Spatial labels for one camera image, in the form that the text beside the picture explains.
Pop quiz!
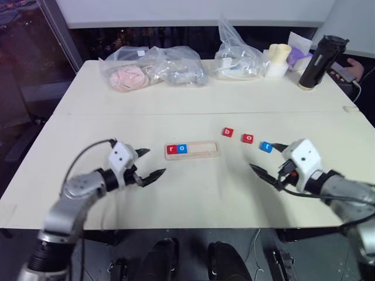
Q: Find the plastic bag with pink plush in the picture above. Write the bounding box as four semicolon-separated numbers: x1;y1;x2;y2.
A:
99;46;156;94

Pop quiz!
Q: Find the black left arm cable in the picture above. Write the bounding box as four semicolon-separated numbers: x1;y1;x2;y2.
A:
60;139;117;200

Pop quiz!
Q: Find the grey smartphone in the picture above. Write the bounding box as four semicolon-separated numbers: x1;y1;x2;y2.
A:
330;63;359;84

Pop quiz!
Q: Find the black insulated bottle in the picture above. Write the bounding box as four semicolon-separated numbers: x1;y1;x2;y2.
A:
298;35;350;92

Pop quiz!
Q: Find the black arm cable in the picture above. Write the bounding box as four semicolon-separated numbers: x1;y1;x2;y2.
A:
60;139;117;200
277;174;352;203

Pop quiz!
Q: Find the grey window frame post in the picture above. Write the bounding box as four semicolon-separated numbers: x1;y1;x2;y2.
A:
43;0;84;74

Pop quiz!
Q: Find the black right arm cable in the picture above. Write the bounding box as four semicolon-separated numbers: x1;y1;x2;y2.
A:
277;174;352;203

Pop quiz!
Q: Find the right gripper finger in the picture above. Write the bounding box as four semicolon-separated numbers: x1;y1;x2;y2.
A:
248;163;282;191
271;142;291;153

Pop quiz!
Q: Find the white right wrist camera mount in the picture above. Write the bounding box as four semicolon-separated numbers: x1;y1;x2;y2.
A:
281;139;325;193

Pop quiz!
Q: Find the purple tissue box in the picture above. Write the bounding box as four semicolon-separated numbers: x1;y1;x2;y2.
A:
286;31;316;72

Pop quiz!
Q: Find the white charging cable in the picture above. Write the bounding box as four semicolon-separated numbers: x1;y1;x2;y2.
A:
351;80;362;103

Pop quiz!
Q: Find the dark rounded shape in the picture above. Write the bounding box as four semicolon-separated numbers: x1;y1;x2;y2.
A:
139;238;180;281
207;241;250;281

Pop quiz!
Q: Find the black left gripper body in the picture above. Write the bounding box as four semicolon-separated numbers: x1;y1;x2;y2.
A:
122;163;142;190

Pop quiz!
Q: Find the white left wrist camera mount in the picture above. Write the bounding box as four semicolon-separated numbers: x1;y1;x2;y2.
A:
107;141;138;188

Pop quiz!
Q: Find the plastic bag with grey items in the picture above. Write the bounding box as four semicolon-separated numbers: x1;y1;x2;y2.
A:
143;46;210;88

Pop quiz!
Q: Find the wooden letter tray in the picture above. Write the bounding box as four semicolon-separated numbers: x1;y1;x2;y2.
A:
164;140;221;161

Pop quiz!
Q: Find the bystander bare hand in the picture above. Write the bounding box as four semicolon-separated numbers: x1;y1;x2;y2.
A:
347;57;366;83

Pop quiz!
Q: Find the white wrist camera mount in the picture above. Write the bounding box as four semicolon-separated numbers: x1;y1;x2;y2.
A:
281;139;325;193
107;141;138;188

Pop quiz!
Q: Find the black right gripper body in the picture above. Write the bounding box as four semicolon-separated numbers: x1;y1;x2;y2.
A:
275;159;299;191

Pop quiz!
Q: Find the plastic bag with white items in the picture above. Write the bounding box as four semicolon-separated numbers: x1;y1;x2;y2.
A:
213;19;264;81

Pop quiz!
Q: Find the cream ribbed cup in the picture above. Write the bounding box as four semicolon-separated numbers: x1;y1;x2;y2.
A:
268;43;291;67

